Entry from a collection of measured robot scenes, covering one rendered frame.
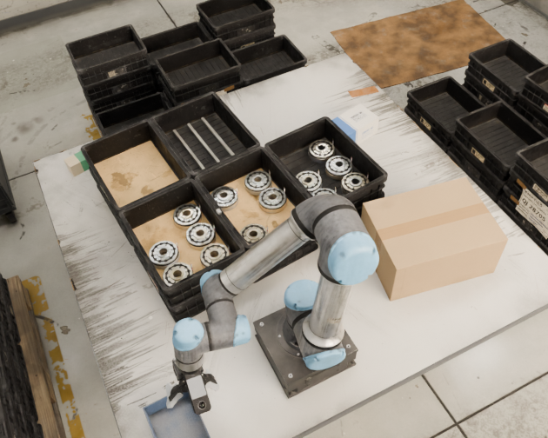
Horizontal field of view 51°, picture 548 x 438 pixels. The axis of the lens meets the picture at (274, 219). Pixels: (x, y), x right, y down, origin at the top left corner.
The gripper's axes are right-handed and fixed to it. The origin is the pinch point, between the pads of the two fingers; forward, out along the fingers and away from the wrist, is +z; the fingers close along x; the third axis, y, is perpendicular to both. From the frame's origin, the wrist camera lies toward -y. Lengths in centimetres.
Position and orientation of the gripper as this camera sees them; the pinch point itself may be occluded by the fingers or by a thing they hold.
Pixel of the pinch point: (194, 400)
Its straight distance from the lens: 175.4
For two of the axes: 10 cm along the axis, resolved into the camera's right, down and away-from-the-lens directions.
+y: -4.1, -6.9, 5.9
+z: -0.7, 6.7, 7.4
